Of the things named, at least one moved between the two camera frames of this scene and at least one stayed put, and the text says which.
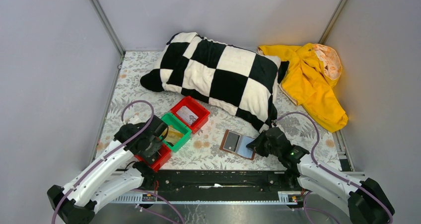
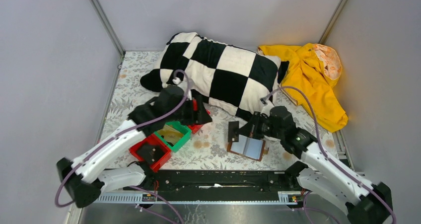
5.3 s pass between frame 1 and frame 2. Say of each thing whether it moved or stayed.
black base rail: stayed
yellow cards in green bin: stayed
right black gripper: moved
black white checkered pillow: stayed
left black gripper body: moved
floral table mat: stayed
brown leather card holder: moved
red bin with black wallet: stayed
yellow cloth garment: stayed
